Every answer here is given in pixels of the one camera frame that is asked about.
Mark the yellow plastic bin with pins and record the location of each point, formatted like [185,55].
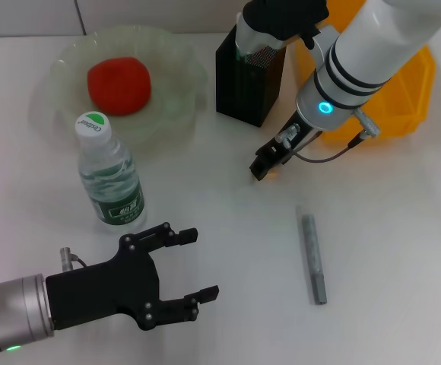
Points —
[407,110]

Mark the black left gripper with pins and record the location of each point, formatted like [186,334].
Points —
[102,292]

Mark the clear green-label water bottle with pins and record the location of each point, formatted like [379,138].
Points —
[114,190]

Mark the grey pen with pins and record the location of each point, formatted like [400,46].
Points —
[313,258]

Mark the black mesh pen holder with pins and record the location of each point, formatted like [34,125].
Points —
[243,95]

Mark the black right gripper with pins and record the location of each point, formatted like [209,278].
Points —
[294,133]

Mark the red orange fruit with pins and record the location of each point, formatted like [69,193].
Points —
[119,85]

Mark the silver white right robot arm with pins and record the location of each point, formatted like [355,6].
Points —
[372,49]

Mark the green glass fruit plate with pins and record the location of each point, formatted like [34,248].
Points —
[175,76]

